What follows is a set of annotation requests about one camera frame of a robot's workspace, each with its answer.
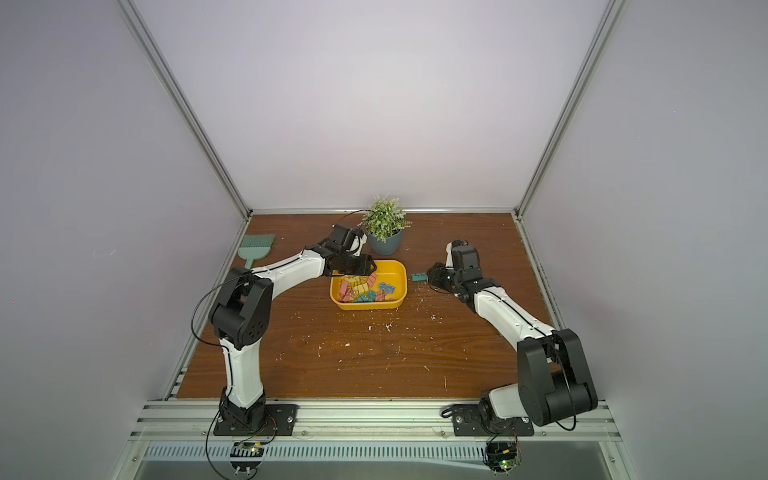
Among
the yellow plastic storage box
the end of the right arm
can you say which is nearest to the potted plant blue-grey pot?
the yellow plastic storage box

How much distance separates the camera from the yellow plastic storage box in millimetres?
925

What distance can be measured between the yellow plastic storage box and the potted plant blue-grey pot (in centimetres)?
7

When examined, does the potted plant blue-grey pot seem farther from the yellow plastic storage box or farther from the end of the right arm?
the end of the right arm

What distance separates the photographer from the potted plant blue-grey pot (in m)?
0.97
